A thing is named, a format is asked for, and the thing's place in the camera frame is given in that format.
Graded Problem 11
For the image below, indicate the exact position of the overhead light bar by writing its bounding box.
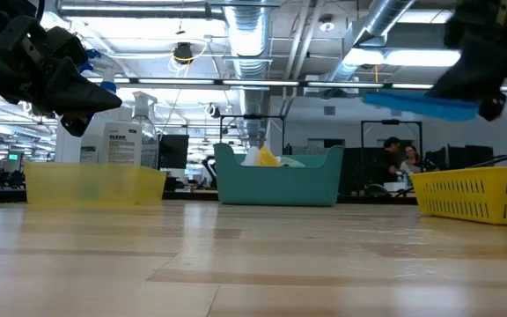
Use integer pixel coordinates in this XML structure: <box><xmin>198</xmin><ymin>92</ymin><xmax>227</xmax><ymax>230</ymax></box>
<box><xmin>85</xmin><ymin>75</ymin><xmax>507</xmax><ymax>92</ymax></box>

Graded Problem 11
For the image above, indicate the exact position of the yellow mesh plastic basket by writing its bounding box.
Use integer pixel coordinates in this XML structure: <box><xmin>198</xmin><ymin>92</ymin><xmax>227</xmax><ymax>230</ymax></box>
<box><xmin>408</xmin><ymin>166</ymin><xmax>507</xmax><ymax>226</ymax></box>

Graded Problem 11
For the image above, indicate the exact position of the white cloth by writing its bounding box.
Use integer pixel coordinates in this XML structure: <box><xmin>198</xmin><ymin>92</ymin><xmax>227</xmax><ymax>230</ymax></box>
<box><xmin>240</xmin><ymin>145</ymin><xmax>263</xmax><ymax>167</ymax></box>

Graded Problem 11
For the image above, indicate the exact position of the teal plastic bin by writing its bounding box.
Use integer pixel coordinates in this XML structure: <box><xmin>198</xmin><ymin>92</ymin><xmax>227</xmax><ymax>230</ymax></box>
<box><xmin>212</xmin><ymin>141</ymin><xmax>346</xmax><ymax>208</ymax></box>

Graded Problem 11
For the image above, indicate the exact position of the person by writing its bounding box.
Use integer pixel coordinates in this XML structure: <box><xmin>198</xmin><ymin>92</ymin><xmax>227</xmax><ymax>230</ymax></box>
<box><xmin>399</xmin><ymin>144</ymin><xmax>427</xmax><ymax>175</ymax></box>
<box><xmin>373</xmin><ymin>136</ymin><xmax>407</xmax><ymax>188</ymax></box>

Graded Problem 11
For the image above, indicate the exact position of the silver ventilation duct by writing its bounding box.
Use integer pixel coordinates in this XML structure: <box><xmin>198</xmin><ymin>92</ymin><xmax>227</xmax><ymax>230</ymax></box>
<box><xmin>222</xmin><ymin>0</ymin><xmax>276</xmax><ymax>146</ymax></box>

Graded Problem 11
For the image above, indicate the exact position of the dark blue scrub sponge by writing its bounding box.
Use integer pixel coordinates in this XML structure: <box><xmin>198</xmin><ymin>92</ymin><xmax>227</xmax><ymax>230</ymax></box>
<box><xmin>360</xmin><ymin>89</ymin><xmax>482</xmax><ymax>123</ymax></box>

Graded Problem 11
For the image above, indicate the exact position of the black background rig frame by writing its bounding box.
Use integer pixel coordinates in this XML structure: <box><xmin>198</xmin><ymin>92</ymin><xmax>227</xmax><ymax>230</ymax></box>
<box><xmin>360</xmin><ymin>118</ymin><xmax>424</xmax><ymax>147</ymax></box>
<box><xmin>219</xmin><ymin>113</ymin><xmax>286</xmax><ymax>153</ymax></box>

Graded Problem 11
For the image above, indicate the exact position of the white spray bottle blue trigger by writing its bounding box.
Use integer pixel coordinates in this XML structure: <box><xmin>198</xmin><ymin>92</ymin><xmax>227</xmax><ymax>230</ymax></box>
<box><xmin>77</xmin><ymin>48</ymin><xmax>143</xmax><ymax>166</ymax></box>

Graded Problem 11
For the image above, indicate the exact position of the black monitor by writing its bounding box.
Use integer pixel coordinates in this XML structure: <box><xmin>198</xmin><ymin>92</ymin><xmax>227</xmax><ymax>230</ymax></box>
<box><xmin>158</xmin><ymin>133</ymin><xmax>190</xmax><ymax>170</ymax></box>
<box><xmin>426</xmin><ymin>144</ymin><xmax>496</xmax><ymax>171</ymax></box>

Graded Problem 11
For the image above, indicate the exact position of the clear spray bottle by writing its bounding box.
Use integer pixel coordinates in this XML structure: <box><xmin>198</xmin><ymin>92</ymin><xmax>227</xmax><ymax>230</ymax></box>
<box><xmin>131</xmin><ymin>90</ymin><xmax>160</xmax><ymax>170</ymax></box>

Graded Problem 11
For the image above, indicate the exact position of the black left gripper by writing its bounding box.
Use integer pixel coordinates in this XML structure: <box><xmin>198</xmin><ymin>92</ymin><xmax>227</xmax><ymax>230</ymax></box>
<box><xmin>0</xmin><ymin>0</ymin><xmax>124</xmax><ymax>138</ymax></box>

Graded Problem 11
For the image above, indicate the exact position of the yellow translucent plastic tray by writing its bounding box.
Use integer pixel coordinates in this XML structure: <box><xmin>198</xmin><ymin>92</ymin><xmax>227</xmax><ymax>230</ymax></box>
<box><xmin>23</xmin><ymin>161</ymin><xmax>168</xmax><ymax>206</ymax></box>

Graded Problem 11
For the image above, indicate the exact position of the black overhead camera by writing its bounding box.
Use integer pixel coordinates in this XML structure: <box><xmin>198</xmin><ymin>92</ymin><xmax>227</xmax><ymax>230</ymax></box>
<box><xmin>172</xmin><ymin>41</ymin><xmax>195</xmax><ymax>65</ymax></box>

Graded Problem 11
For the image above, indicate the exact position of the yellow cloth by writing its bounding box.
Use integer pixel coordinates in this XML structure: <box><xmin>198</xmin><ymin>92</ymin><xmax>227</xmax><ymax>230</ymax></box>
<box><xmin>257</xmin><ymin>145</ymin><xmax>282</xmax><ymax>168</ymax></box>

